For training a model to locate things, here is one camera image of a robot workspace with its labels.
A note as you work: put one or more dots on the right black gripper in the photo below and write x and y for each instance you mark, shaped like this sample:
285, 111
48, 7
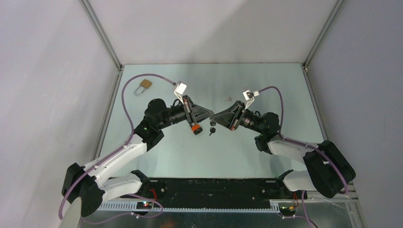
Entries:
231, 117

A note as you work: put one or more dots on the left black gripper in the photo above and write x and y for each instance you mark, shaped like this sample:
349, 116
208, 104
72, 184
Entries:
195, 113

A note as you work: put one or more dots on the orange black padlock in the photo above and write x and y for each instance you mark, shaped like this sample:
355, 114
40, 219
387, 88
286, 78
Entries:
196, 129

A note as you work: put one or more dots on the black headed key bunch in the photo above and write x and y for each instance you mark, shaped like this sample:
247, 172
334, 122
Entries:
212, 128

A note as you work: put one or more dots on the brass padlock long shackle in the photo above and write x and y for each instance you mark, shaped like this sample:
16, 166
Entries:
143, 86

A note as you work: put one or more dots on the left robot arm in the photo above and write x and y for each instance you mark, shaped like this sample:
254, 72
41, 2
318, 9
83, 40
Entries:
92, 183

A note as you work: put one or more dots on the left controller board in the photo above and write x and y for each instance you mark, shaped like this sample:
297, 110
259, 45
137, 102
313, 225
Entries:
144, 205

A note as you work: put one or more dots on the controller board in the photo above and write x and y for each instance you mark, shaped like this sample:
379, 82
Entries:
287, 212
144, 205

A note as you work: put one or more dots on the right controller board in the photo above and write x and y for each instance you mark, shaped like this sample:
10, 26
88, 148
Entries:
287, 212

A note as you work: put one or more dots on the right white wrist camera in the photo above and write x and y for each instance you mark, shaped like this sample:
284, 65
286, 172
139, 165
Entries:
249, 97

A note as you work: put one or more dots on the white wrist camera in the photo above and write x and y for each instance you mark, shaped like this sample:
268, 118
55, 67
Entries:
249, 97
180, 88

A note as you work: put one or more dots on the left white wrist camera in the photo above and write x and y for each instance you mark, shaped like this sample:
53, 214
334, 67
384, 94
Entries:
180, 88

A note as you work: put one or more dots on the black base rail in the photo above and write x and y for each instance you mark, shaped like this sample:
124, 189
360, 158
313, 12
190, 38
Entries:
205, 193

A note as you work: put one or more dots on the right aluminium frame post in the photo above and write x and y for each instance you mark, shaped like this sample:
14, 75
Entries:
323, 32

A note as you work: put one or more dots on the aluminium frame post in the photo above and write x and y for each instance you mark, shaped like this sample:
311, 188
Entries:
323, 32
97, 25

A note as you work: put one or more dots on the left aluminium frame post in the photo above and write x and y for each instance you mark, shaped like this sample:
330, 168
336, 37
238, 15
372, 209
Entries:
97, 25

